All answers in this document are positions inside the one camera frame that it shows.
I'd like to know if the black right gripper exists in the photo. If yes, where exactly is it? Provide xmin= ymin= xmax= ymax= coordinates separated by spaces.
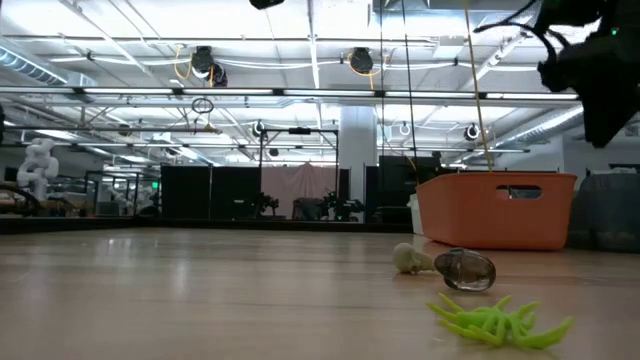
xmin=537 ymin=29 xmax=640 ymax=149

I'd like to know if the dark grey plastic bin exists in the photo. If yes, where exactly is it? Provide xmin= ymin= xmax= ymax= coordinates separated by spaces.
xmin=567 ymin=172 xmax=640 ymax=253

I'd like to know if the long ceiling light bar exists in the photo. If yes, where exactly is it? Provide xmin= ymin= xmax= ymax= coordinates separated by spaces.
xmin=0 ymin=85 xmax=582 ymax=103

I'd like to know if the orange plastic bin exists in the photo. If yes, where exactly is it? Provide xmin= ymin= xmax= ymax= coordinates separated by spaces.
xmin=415 ymin=171 xmax=579 ymax=252

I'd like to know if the pink partition curtain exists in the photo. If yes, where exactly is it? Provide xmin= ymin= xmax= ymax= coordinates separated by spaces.
xmin=259 ymin=162 xmax=339 ymax=217

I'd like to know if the black partition panel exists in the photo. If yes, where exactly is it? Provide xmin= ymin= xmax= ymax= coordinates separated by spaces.
xmin=159 ymin=165 xmax=262 ymax=222
xmin=364 ymin=155 xmax=442 ymax=225

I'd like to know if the grey office chair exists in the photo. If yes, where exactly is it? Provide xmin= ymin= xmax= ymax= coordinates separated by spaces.
xmin=292 ymin=197 xmax=326 ymax=222

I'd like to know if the smoky clear plastic skull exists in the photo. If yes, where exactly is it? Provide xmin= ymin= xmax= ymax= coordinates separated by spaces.
xmin=433 ymin=248 xmax=498 ymax=293

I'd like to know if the white plastic bin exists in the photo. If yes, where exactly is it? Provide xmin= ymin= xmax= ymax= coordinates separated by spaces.
xmin=409 ymin=193 xmax=426 ymax=237

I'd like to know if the green plastic spider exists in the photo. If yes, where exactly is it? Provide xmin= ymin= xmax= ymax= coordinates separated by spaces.
xmin=426 ymin=293 xmax=574 ymax=351

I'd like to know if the white plastic skull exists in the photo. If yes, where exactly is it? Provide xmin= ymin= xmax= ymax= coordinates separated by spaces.
xmin=391 ymin=242 xmax=437 ymax=275

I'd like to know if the white humanoid robot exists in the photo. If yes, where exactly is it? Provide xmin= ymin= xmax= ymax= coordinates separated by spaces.
xmin=16 ymin=138 xmax=61 ymax=202

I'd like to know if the black ceiling cable reel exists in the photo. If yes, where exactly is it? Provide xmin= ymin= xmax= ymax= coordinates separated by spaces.
xmin=190 ymin=45 xmax=229 ymax=89
xmin=348 ymin=46 xmax=376 ymax=77

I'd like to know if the black corrugated cable hose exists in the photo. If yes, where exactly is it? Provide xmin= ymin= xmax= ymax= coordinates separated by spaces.
xmin=472 ymin=0 xmax=560 ymax=65

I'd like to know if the yellow hanging cable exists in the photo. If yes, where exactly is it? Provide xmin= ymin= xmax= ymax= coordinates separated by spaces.
xmin=462 ymin=0 xmax=495 ymax=174

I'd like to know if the black robot station frame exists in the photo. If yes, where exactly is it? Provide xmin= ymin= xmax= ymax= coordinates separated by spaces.
xmin=257 ymin=127 xmax=341 ymax=222

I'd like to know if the black hanging cable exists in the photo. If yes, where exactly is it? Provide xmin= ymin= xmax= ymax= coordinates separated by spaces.
xmin=401 ymin=0 xmax=420 ymax=189

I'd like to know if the black aluminium table frame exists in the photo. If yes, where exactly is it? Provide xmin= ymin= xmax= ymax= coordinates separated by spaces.
xmin=0 ymin=216 xmax=414 ymax=235

